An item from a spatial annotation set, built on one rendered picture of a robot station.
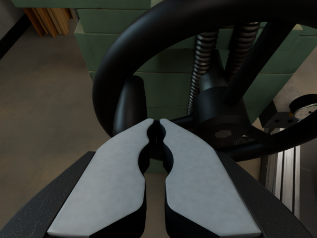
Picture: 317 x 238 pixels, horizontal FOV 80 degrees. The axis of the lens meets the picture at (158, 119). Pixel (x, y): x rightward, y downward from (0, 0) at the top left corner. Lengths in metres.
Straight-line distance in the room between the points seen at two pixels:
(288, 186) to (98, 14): 0.87
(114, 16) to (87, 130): 0.93
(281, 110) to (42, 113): 1.26
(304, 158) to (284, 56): 0.68
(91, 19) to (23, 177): 1.01
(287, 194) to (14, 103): 1.56
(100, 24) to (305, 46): 0.37
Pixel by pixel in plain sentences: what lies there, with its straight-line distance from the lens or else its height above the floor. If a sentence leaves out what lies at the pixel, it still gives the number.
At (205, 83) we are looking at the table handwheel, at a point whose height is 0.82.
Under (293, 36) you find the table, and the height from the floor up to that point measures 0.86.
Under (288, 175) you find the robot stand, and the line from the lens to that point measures 0.97.
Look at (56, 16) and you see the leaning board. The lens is 1.88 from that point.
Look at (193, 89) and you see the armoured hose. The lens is 0.28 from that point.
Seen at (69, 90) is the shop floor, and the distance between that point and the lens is 1.45.
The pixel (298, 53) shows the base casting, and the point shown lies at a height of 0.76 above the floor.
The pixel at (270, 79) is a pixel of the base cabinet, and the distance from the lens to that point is 0.49.
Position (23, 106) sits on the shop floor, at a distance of 1.50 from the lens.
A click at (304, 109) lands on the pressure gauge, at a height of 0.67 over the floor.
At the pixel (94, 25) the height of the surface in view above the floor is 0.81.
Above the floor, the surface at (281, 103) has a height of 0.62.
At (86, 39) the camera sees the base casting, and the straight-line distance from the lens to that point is 0.39.
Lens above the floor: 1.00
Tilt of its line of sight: 57 degrees down
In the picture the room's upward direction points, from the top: 1 degrees clockwise
